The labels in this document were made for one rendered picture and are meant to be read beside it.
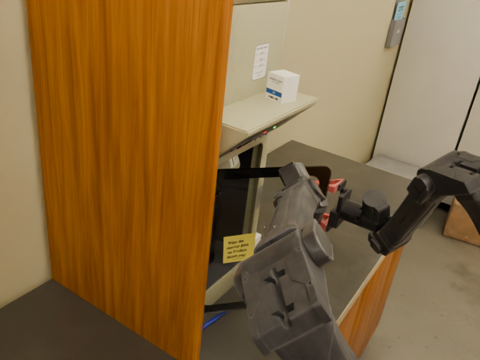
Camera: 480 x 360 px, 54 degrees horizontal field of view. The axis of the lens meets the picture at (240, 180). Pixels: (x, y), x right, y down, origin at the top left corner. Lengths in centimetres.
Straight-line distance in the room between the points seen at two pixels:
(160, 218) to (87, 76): 32
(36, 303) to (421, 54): 329
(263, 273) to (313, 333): 8
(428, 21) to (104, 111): 319
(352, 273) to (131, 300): 70
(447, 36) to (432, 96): 45
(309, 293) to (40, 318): 95
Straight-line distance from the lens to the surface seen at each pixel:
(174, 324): 112
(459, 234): 388
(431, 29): 392
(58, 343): 125
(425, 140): 407
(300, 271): 48
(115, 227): 111
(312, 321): 46
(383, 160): 407
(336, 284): 148
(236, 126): 91
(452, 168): 89
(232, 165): 116
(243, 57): 103
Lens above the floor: 183
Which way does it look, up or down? 27 degrees down
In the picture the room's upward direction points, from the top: 7 degrees clockwise
